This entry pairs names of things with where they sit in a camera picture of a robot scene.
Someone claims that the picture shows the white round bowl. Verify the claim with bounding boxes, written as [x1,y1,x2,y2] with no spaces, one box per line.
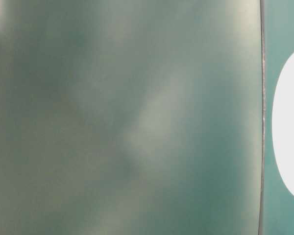
[271,53,294,196]

